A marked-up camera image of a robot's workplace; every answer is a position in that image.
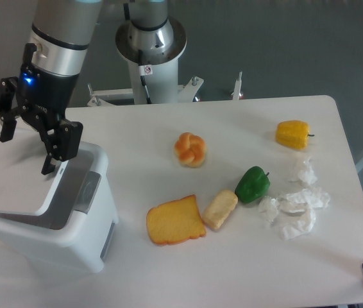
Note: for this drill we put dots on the yellow bell pepper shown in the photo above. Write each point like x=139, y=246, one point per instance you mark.
x=293, y=134

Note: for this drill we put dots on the small crumpled white tissue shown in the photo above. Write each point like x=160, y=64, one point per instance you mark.
x=268, y=208

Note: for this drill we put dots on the white trash can lid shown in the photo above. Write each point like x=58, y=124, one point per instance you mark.
x=23, y=188

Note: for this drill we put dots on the upper crumpled white tissue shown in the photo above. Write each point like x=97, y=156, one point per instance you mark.
x=302, y=171

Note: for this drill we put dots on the large crumpled white tissue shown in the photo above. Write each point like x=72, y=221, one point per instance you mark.
x=300, y=210

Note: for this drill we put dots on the orange toast slice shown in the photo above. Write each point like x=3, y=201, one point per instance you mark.
x=175, y=222

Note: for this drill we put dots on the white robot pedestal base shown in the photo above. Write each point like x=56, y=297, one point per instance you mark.
x=150, y=84

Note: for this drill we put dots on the green bell pepper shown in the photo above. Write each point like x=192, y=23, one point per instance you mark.
x=253, y=185

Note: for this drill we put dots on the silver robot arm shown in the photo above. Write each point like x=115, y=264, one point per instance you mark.
x=149, y=40

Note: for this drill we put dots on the white trash can body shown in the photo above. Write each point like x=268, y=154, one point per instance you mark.
x=75, y=229

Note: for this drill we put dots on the knotted bread roll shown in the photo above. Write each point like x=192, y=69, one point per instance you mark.
x=190, y=150

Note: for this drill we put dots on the pale bread loaf piece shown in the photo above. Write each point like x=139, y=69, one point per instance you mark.
x=219, y=208

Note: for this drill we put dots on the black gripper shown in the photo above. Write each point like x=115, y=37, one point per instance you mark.
x=44, y=96

